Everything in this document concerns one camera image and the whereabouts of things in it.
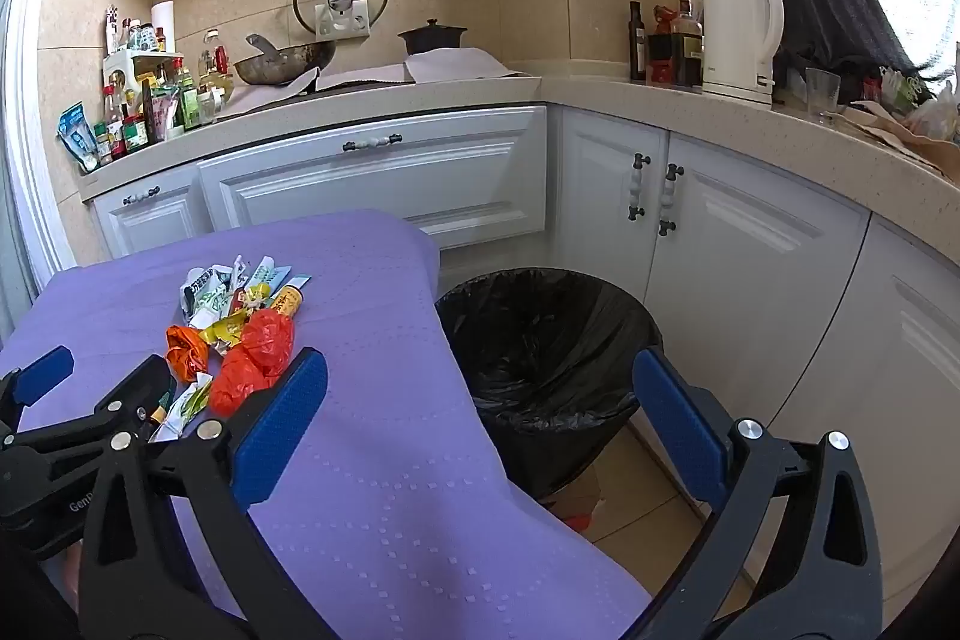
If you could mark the beige kitchen countertop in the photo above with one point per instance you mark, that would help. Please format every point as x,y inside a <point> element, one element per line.
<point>600,96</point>

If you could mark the white door frame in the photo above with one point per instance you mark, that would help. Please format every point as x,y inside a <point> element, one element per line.
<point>37,123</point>

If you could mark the black lined waste bin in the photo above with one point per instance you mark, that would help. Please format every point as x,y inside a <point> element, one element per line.
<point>540,340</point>

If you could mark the white electric kettle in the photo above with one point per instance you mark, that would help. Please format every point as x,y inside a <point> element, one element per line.
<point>735,40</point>

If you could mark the dark olive oil bottle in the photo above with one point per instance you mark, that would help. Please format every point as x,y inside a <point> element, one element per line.
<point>637,44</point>

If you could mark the black casserole pot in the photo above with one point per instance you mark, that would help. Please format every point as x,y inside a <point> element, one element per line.
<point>433,40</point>

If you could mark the green white wrapper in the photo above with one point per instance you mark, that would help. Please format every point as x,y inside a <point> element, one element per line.
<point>184,407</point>

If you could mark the kitchen paper roll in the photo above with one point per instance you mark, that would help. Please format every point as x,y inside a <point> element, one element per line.
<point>163,29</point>

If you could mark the wide white drawer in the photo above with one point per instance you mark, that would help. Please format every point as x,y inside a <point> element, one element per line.
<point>375,190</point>

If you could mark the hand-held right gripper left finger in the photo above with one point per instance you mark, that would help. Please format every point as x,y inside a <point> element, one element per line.
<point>281,422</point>

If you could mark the cluster of condiment bottles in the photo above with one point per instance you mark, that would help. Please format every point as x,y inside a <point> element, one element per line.
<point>150,115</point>

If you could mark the clear drinking glass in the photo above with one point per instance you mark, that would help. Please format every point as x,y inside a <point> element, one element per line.
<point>823,96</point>

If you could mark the dark soy sauce bottle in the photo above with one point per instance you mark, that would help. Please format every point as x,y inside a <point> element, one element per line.
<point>686,51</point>

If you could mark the orange wrapper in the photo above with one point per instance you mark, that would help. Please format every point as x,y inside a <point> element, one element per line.
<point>186,351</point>

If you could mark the white blue printed packet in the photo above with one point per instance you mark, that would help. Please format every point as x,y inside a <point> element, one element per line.
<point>201,295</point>

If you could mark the metal wok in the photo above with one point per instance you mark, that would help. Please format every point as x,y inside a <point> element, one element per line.
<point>285,64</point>

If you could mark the white green tube packet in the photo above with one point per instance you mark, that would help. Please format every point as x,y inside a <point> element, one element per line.
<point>270,275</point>

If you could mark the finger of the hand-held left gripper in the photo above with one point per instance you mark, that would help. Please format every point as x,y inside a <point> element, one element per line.
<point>139,385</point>
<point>41,377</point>

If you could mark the white wall socket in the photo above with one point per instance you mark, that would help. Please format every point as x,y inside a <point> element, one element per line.
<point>352,21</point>

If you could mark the brown yellow stick packet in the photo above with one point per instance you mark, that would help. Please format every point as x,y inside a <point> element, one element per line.
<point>289,302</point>

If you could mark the yellow cooking oil bottle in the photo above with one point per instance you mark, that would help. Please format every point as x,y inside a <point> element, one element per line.
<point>216,74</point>

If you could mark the blue white pouch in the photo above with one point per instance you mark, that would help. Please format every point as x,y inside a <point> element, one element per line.
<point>77,138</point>

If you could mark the purple tablecloth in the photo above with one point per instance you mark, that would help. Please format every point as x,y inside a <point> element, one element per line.
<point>390,460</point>

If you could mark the red plastic wrapper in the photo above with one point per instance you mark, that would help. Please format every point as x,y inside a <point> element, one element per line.
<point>259,340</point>

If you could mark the white cabinet door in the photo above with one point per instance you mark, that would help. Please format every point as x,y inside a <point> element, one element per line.
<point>885,400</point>
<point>750,272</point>
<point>600,235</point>

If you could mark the brown paper bag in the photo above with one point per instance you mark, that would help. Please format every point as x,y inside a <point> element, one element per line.
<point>900,141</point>

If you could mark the small white drawer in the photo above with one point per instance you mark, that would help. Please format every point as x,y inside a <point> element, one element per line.
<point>150,220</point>

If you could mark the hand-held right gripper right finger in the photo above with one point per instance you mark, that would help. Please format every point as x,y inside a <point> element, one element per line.
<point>679,422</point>

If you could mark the white spice rack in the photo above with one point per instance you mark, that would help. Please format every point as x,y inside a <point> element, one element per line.
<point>142,63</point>

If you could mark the red wrapped bottle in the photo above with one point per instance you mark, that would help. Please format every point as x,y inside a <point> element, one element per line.
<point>661,51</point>

